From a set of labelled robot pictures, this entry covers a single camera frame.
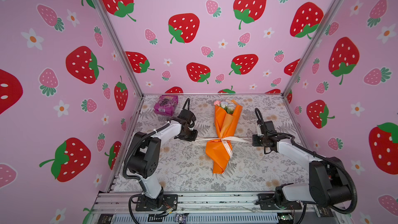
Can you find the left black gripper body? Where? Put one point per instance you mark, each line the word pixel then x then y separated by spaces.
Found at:
pixel 189 135

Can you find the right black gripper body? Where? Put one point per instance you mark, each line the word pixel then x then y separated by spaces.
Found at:
pixel 259 140

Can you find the orange wrapping paper sheet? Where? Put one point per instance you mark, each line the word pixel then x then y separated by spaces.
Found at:
pixel 225 125

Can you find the white printed ribbon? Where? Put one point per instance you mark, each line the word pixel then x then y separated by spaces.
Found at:
pixel 203 141

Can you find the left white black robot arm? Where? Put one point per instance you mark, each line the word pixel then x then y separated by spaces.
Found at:
pixel 142 157

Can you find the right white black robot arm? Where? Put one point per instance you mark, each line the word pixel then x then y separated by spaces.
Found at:
pixel 329 184

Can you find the purple snack packet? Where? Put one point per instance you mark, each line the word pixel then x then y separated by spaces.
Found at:
pixel 166 105

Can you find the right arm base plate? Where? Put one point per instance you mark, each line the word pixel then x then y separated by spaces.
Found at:
pixel 271 202

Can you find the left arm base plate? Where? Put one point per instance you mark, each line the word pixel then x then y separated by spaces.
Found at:
pixel 162 203

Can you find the aluminium frame rail base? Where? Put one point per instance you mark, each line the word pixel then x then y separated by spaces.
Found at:
pixel 207 208

